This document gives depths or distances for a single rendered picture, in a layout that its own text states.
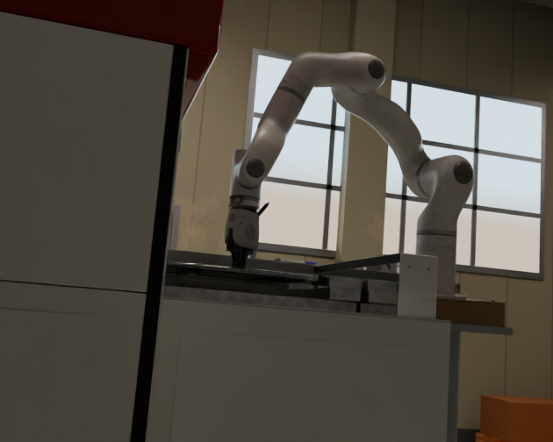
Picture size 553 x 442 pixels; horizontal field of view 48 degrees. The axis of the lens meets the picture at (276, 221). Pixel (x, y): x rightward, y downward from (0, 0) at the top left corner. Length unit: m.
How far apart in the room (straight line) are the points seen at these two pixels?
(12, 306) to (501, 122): 4.55
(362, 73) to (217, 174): 2.57
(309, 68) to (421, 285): 0.70
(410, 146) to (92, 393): 1.23
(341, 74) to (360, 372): 0.86
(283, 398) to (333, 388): 0.10
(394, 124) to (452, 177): 0.22
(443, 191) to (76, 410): 1.24
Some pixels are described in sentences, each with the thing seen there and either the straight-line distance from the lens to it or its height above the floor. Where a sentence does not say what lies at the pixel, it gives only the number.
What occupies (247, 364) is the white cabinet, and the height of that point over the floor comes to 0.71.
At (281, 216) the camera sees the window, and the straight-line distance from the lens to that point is 4.26.
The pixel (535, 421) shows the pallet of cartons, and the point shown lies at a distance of 4.55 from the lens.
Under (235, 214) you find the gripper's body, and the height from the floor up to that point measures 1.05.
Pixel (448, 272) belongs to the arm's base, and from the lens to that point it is 1.90.
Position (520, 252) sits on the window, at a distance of 5.07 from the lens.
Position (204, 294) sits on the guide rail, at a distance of 1.46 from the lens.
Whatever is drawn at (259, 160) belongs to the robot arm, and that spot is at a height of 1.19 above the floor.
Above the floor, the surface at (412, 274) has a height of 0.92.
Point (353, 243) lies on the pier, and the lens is 4.28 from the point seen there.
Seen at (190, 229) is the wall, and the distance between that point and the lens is 4.14.
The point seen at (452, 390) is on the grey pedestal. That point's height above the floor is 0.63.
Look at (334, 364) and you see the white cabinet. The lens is 1.26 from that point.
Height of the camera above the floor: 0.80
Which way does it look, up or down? 9 degrees up
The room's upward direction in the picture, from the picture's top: 5 degrees clockwise
